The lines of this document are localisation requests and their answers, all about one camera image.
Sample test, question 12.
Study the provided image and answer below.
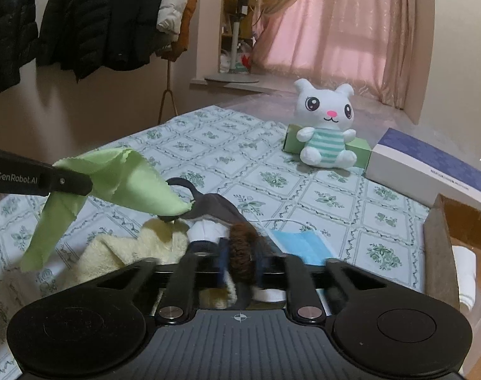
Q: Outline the floral checked tablecloth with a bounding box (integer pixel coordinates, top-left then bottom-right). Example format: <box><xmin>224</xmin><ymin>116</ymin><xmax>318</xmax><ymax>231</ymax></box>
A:
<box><xmin>0</xmin><ymin>105</ymin><xmax>433</xmax><ymax>380</ymax></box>

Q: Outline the standing fan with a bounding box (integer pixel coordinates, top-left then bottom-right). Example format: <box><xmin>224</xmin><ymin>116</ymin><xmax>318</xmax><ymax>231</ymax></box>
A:
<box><xmin>204</xmin><ymin>0</ymin><xmax>311</xmax><ymax>85</ymax></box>

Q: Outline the black puffer jacket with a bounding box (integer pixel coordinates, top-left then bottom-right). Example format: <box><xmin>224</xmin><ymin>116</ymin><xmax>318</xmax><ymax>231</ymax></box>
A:
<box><xmin>36</xmin><ymin>0</ymin><xmax>164</xmax><ymax>80</ymax></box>
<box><xmin>0</xmin><ymin>0</ymin><xmax>40</xmax><ymax>92</ymax></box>

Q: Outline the white plush cat toy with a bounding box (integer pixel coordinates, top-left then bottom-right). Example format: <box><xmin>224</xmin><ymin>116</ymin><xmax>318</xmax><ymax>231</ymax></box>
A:
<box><xmin>294</xmin><ymin>78</ymin><xmax>358</xmax><ymax>168</ymax></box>

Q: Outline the pink curtain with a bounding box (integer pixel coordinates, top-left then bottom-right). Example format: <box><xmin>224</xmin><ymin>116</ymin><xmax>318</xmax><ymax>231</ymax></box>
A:
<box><xmin>250</xmin><ymin>0</ymin><xmax>435</xmax><ymax>111</ymax></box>

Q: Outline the green tissue box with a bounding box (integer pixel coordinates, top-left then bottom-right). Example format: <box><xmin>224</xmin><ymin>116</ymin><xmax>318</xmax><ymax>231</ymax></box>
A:
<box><xmin>284</xmin><ymin>123</ymin><xmax>373</xmax><ymax>167</ymax></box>

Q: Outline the brown jacket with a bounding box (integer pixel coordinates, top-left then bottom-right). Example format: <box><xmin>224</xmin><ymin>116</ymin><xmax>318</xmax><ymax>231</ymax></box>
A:
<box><xmin>161</xmin><ymin>0</ymin><xmax>197</xmax><ymax>62</ymax></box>

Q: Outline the white puffer jacket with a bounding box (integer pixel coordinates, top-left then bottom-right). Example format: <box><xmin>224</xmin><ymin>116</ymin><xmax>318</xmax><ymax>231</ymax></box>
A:
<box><xmin>157</xmin><ymin>0</ymin><xmax>192</xmax><ymax>35</ymax></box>

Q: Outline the light green cloth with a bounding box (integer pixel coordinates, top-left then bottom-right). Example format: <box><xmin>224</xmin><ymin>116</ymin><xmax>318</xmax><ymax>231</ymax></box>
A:
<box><xmin>19</xmin><ymin>148</ymin><xmax>196</xmax><ymax>272</ymax></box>

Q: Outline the brown cardboard box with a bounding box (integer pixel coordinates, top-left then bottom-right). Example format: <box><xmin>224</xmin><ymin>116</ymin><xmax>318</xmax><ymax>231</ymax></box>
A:
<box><xmin>423</xmin><ymin>194</ymin><xmax>481</xmax><ymax>309</ymax></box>

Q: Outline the blue face mask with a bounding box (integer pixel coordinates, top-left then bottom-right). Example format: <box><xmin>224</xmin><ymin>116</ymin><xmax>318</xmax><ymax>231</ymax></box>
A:
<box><xmin>260</xmin><ymin>218</ymin><xmax>338</xmax><ymax>267</ymax></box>

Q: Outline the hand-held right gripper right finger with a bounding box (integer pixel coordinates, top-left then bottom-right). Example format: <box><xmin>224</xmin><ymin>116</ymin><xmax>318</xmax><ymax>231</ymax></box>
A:
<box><xmin>256</xmin><ymin>253</ymin><xmax>384</xmax><ymax>323</ymax></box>

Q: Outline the white bag with red print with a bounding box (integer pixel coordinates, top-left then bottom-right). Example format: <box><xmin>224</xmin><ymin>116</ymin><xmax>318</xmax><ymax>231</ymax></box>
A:
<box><xmin>221</xmin><ymin>44</ymin><xmax>254</xmax><ymax>73</ymax></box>

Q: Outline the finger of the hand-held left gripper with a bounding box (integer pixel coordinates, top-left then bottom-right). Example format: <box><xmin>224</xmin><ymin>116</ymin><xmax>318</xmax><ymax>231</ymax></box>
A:
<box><xmin>46</xmin><ymin>166</ymin><xmax>94</xmax><ymax>196</ymax></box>

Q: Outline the blue and white flat box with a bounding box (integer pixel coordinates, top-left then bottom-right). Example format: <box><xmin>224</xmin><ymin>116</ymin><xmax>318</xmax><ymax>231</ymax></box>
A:
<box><xmin>364</xmin><ymin>127</ymin><xmax>481</xmax><ymax>208</ymax></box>

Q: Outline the pale yellow towel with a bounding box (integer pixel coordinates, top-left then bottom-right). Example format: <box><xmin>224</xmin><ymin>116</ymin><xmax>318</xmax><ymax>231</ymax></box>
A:
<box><xmin>62</xmin><ymin>219</ymin><xmax>238</xmax><ymax>310</ymax></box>

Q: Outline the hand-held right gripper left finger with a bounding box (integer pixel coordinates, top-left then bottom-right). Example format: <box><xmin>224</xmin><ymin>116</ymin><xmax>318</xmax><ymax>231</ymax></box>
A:
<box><xmin>94</xmin><ymin>237</ymin><xmax>231</xmax><ymax>323</ymax></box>

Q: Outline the white sock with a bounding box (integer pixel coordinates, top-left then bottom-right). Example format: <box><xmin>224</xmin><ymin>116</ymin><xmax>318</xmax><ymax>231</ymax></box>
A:
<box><xmin>450</xmin><ymin>245</ymin><xmax>479</xmax><ymax>310</ymax></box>

